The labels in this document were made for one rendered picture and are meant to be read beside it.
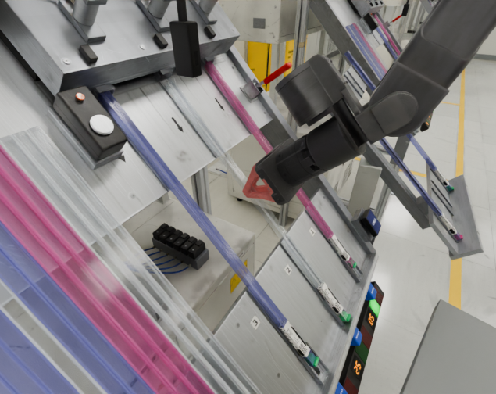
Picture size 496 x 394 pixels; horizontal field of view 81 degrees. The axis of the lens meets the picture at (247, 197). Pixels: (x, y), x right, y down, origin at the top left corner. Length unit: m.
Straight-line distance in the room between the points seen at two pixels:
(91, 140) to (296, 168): 0.24
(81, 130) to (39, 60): 0.09
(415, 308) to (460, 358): 0.85
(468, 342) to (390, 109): 0.61
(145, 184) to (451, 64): 0.36
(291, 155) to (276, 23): 1.11
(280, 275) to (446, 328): 0.45
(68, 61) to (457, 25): 0.38
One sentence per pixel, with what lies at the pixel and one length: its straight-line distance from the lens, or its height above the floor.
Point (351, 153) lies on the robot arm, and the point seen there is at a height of 1.06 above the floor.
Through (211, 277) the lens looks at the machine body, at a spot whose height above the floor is 0.62.
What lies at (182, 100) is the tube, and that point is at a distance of 0.49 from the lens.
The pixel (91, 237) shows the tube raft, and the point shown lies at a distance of 0.35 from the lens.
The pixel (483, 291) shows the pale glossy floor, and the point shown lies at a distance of 1.89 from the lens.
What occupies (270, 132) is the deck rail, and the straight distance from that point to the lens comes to 0.65.
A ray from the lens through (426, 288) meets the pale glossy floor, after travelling 1.75.
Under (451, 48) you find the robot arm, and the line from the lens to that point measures 0.35.
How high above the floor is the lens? 1.21
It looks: 36 degrees down
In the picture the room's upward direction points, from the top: straight up
